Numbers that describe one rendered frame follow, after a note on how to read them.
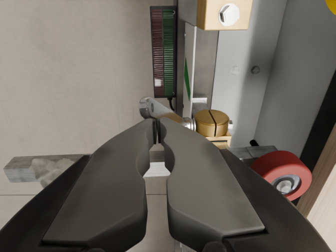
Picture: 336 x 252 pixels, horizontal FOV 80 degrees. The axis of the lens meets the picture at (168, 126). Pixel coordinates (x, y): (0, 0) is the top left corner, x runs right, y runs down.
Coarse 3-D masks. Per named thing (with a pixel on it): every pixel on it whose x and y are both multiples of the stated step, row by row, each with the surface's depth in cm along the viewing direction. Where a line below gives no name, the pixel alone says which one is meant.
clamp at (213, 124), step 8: (200, 112) 30; (208, 112) 30; (216, 112) 30; (200, 120) 28; (208, 120) 28; (216, 120) 28; (224, 120) 28; (200, 128) 29; (208, 128) 28; (216, 128) 28; (224, 128) 28; (208, 136) 28; (216, 136) 28; (224, 136) 28
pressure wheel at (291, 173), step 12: (252, 144) 37; (264, 156) 30; (276, 156) 29; (288, 156) 28; (252, 168) 30; (264, 168) 28; (276, 168) 27; (288, 168) 27; (300, 168) 27; (276, 180) 29; (288, 180) 29; (300, 180) 29; (288, 192) 30; (300, 192) 30
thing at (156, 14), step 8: (152, 16) 35; (160, 16) 35; (152, 24) 36; (160, 24) 36; (152, 32) 37; (160, 32) 37; (152, 40) 37; (160, 40) 37; (160, 48) 38; (160, 56) 39; (160, 64) 39; (160, 72) 40; (160, 80) 41; (160, 88) 42
